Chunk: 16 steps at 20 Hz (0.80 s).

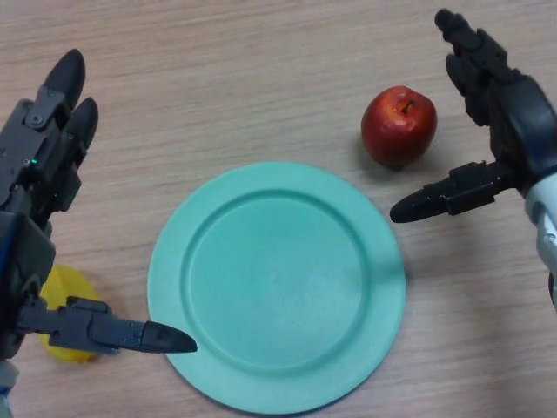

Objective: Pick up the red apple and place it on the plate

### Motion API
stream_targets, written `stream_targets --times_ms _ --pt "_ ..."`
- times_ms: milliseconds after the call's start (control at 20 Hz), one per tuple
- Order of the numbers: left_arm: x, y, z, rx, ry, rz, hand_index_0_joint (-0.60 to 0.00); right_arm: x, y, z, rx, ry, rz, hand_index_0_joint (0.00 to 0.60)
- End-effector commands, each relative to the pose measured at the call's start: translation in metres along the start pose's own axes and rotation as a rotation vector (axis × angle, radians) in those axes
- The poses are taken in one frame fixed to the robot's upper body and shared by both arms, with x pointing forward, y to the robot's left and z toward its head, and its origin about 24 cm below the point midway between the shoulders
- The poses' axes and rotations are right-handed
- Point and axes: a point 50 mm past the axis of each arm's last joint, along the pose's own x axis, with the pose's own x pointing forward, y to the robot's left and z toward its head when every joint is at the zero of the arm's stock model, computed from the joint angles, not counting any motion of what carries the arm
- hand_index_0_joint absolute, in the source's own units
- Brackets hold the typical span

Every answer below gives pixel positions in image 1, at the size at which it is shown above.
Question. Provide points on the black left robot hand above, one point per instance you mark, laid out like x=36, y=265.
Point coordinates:
x=35, y=165

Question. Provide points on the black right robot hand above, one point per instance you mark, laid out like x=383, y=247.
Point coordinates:
x=518, y=117

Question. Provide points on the red apple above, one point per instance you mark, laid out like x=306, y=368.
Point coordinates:
x=398, y=128

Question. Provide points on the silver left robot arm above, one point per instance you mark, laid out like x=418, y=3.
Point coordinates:
x=6, y=387

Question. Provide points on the green round plate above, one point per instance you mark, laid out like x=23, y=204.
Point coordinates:
x=278, y=287

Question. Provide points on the yellow starfruit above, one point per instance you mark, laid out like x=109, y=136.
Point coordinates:
x=69, y=283

